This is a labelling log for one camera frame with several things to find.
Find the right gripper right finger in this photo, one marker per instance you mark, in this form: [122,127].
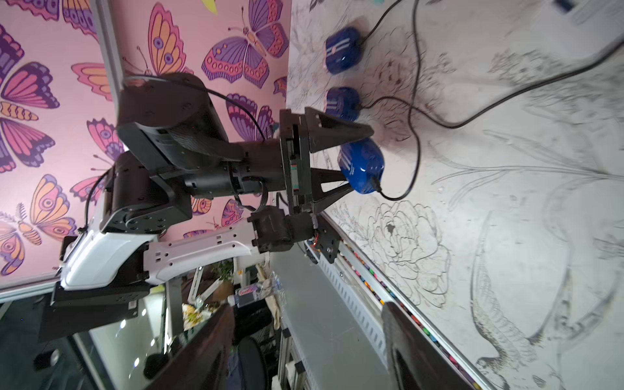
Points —
[413,361]

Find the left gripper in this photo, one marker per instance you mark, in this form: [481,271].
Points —
[282,163]

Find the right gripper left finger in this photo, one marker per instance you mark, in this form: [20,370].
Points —
[202,364]

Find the blue clip bottom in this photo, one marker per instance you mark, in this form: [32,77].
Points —
[362,164]

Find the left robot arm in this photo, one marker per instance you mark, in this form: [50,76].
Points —
[178,150]

